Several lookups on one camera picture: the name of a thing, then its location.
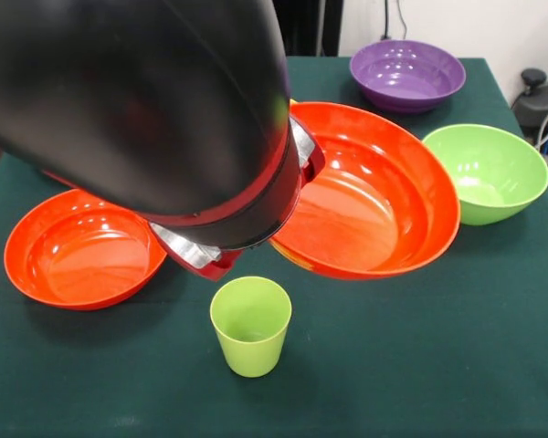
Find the green plastic bowl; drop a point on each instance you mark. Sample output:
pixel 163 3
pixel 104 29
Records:
pixel 498 182

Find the purple plastic bowl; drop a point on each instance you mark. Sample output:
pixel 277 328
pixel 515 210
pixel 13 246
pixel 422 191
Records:
pixel 406 77

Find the dark green tablecloth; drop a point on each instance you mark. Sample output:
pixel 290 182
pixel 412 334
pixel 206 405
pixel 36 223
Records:
pixel 393 365

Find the green plastic cup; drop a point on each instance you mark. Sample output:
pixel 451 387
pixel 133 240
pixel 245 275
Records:
pixel 251 351

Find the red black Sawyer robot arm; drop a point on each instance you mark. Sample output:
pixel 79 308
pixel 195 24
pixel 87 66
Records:
pixel 119 91

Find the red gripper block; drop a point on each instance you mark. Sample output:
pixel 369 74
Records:
pixel 210 269

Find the orange plastic bowl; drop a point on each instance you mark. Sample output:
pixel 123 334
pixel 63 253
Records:
pixel 370 205
pixel 82 264

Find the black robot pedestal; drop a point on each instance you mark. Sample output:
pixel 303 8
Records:
pixel 310 27

